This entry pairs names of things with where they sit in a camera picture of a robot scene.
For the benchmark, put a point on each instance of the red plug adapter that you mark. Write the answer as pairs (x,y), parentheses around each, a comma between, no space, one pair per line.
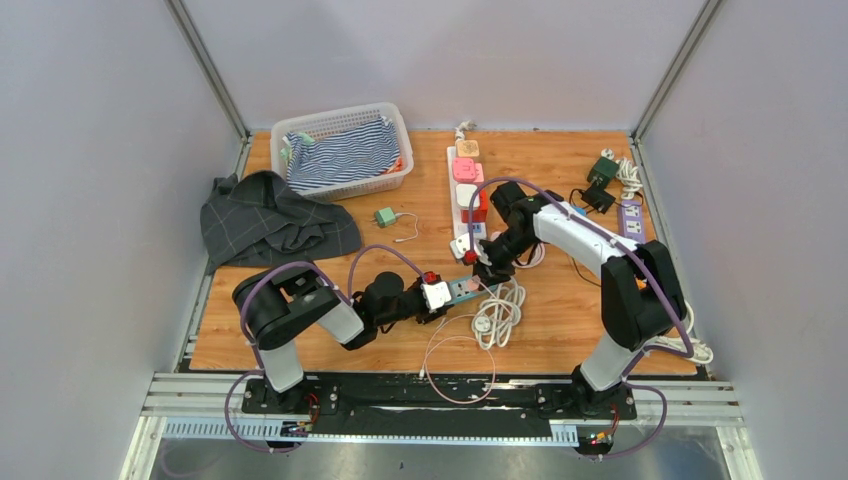
(478,215)

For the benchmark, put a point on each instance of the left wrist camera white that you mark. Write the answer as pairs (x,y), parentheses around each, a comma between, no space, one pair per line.
(436,294)

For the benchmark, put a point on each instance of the purple power strip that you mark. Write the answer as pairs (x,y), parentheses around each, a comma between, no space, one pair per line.
(631,220)

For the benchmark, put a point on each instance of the pink plug adapter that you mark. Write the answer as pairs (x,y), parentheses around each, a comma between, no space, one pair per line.
(466,171)

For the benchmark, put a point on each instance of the teal power strip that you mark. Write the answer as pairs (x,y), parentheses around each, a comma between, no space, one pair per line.
(460,294)

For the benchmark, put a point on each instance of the blue white striped cloth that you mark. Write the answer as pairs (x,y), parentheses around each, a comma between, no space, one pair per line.
(364,152)

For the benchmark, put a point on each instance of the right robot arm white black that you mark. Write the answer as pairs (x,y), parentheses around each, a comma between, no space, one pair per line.
(642,304)

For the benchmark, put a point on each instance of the white plug adapter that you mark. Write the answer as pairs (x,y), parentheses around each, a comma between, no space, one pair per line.
(465,196)

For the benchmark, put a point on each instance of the long white power strip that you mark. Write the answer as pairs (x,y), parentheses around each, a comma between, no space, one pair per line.
(459,228)

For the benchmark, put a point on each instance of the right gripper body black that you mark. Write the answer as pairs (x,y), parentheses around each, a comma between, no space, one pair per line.
(501,253)

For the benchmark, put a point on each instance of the beige round-pattern plug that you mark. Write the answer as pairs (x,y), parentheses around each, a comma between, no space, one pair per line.
(467,148)

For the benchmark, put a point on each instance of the black power adapter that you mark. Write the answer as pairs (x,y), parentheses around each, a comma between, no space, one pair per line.
(597,199)

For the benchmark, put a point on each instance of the dark green plug adapter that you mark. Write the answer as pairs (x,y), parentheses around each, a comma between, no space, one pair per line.
(602,172)

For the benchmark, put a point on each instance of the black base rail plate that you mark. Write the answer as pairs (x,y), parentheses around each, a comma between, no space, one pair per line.
(450,405)

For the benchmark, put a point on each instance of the dark grey plaid cloth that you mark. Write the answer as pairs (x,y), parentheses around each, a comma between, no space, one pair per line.
(259,221)

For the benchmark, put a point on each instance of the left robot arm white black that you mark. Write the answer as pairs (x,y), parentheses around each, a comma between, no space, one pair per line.
(278,305)

